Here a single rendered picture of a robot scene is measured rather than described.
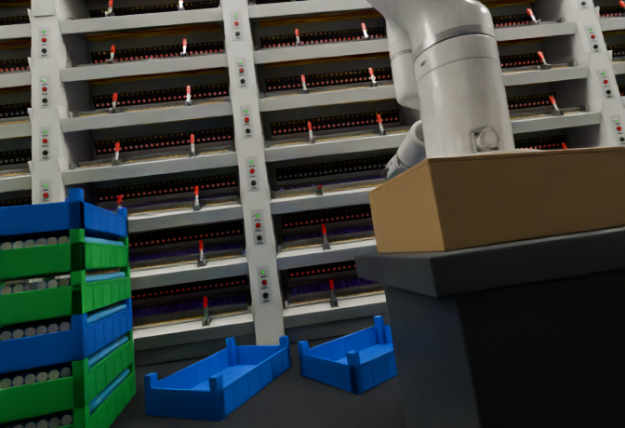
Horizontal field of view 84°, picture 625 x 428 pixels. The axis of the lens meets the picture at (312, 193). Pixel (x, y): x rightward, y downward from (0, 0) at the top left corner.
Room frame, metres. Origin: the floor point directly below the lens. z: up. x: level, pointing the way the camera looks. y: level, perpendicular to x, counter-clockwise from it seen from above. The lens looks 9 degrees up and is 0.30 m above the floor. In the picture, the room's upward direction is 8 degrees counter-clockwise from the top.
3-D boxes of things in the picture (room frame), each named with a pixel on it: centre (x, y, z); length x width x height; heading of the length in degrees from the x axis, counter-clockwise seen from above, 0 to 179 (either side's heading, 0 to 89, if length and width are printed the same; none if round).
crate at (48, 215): (0.79, 0.58, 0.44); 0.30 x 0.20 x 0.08; 13
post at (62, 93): (1.26, 0.91, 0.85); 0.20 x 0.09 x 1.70; 4
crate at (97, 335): (0.79, 0.58, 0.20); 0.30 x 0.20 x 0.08; 13
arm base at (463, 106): (0.51, -0.24, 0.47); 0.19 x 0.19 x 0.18
